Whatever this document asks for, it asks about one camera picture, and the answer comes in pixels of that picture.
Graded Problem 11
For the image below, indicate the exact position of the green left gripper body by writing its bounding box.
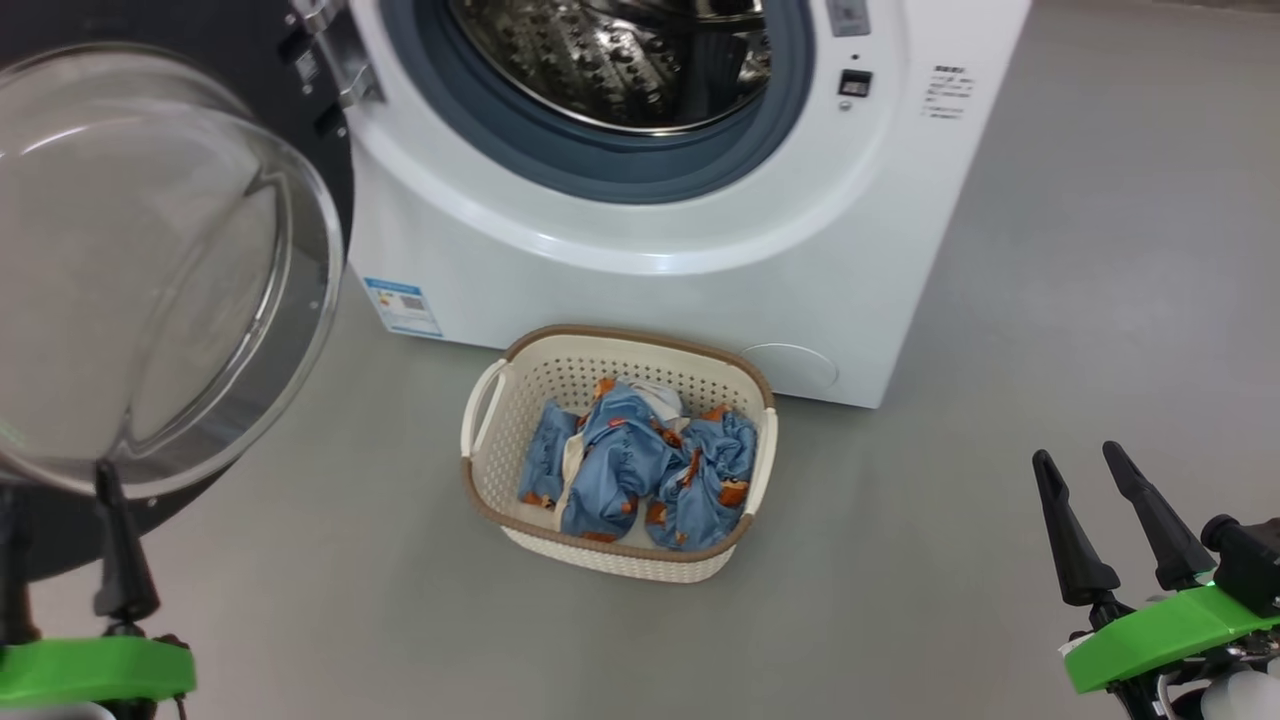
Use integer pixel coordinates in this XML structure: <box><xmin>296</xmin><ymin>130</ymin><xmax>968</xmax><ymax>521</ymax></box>
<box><xmin>0</xmin><ymin>635</ymin><xmax>198</xmax><ymax>720</ymax></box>

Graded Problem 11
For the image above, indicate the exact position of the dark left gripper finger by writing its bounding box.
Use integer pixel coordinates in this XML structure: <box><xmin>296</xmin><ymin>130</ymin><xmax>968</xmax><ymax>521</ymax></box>
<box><xmin>0</xmin><ymin>500</ymin><xmax>39</xmax><ymax>646</ymax></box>
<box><xmin>93</xmin><ymin>460</ymin><xmax>161</xmax><ymax>626</ymax></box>

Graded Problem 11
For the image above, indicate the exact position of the perforated steel washer drum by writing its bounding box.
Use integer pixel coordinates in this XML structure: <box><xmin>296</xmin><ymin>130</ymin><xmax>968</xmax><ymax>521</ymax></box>
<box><xmin>447</xmin><ymin>0</ymin><xmax>773</xmax><ymax>136</ymax></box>

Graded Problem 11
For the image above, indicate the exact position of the white front-load washing machine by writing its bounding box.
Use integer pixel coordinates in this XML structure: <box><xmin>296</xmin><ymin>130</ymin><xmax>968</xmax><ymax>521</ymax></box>
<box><xmin>345</xmin><ymin>0</ymin><xmax>1031</xmax><ymax>409</ymax></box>

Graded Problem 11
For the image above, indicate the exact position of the black round washer door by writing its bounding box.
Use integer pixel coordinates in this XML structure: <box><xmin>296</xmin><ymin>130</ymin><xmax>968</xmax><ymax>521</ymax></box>
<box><xmin>0</xmin><ymin>0</ymin><xmax>356</xmax><ymax>581</ymax></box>

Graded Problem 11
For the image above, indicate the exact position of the metal washer door hinge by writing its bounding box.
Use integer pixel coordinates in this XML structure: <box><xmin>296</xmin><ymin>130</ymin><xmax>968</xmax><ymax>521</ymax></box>
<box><xmin>290</xmin><ymin>0</ymin><xmax>386</xmax><ymax>109</ymax></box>

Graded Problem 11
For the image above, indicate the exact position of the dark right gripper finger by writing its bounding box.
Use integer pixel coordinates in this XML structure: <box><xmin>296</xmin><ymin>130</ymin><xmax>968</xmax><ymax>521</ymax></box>
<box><xmin>1033</xmin><ymin>449</ymin><xmax>1123</xmax><ymax>608</ymax></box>
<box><xmin>1103</xmin><ymin>441</ymin><xmax>1217</xmax><ymax>591</ymax></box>

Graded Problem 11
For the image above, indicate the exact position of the small black text label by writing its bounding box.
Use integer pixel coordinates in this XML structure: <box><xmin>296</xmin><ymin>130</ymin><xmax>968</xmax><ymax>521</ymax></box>
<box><xmin>922</xmin><ymin>65</ymin><xmax>976</xmax><ymax>121</ymax></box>

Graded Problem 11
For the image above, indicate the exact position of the blue printed garment with orange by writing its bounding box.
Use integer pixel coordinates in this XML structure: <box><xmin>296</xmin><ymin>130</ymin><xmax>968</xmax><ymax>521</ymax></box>
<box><xmin>517</xmin><ymin>378</ymin><xmax>691</xmax><ymax>543</ymax></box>
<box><xmin>645</xmin><ymin>403</ymin><xmax>758</xmax><ymax>551</ymax></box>

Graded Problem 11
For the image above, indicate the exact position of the blue energy label sticker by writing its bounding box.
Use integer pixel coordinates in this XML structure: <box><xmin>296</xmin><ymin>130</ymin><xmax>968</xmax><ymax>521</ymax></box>
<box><xmin>363</xmin><ymin>277</ymin><xmax>443</xmax><ymax>338</ymax></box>

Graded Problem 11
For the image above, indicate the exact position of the round white filter cover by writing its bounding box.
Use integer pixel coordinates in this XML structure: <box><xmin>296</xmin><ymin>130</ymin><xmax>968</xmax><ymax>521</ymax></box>
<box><xmin>740</xmin><ymin>343</ymin><xmax>839</xmax><ymax>393</ymax></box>

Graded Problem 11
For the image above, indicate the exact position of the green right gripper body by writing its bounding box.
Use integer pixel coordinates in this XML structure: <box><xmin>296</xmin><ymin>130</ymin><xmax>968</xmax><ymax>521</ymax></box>
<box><xmin>1062</xmin><ymin>583</ymin><xmax>1280</xmax><ymax>696</ymax></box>

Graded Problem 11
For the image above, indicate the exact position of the cream perforated laundry basket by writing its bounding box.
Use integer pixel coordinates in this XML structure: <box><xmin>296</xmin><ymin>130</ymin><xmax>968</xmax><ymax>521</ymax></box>
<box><xmin>460</xmin><ymin>324</ymin><xmax>779</xmax><ymax>584</ymax></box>

